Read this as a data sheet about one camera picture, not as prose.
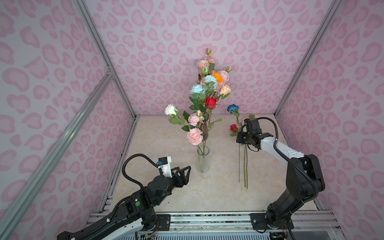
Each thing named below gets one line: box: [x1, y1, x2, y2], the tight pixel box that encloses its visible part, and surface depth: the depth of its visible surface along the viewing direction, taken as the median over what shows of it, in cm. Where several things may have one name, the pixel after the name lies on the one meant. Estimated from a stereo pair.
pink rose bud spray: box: [196, 48, 215, 71], surface depth 84 cm
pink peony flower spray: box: [217, 66, 232, 88], surface depth 81 cm
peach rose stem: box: [219, 84, 232, 100], surface depth 74 cm
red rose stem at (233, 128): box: [229, 124, 249, 189], surface depth 94 cm
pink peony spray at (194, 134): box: [181, 110, 205, 155], surface depth 69 cm
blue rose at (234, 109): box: [227, 104, 240, 183], surface depth 102 cm
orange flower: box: [212, 71, 223, 84], surface depth 77 cm
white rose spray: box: [164, 103, 190, 132], surface depth 69 cm
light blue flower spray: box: [189, 75, 218, 114], surface depth 69 cm
